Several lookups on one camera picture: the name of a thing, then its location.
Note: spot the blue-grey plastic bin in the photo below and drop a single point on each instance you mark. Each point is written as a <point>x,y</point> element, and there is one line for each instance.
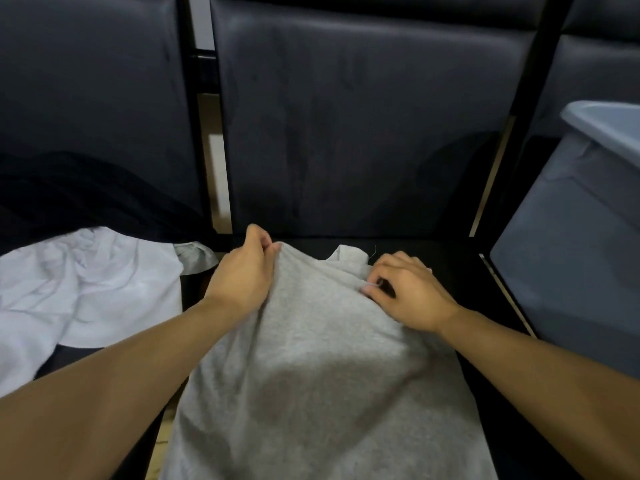
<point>565,274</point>

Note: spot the person's right forearm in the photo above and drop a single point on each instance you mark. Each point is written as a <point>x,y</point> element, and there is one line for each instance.
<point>550,389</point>

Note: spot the person's left forearm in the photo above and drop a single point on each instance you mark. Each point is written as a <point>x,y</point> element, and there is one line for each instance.
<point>100,394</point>

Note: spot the black garment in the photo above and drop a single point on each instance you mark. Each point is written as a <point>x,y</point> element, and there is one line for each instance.
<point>90,194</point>

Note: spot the grey tank top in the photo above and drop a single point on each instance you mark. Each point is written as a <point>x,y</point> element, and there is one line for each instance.
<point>100,289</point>

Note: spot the person's right hand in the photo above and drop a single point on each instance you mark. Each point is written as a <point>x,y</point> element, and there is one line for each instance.
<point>420,299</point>

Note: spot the black leather bench chair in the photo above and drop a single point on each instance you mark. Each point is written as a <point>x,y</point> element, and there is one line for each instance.
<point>590,64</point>
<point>100,84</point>
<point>360,119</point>

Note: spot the grey t-shirt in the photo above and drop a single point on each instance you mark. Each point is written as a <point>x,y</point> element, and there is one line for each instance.
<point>320,384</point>

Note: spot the person's left hand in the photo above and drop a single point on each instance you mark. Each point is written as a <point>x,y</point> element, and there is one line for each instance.
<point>240,279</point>

